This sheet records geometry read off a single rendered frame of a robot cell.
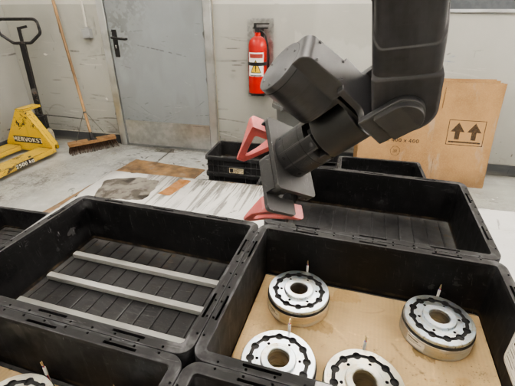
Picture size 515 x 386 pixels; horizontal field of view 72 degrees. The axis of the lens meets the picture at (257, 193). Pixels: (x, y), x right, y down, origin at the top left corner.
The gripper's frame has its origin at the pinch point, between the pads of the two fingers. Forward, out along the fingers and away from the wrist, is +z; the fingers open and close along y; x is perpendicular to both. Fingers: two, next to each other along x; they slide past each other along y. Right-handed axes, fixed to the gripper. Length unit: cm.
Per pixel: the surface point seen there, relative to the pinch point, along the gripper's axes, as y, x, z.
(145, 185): -40, 19, 77
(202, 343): 20.1, -5.6, 5.0
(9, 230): -44, -13, 152
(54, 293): 7.5, -15.0, 38.6
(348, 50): -196, 185, 64
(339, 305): 16.0, 22.1, 4.7
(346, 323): 19.0, 20.5, 3.0
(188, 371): 22.8, -8.1, 4.2
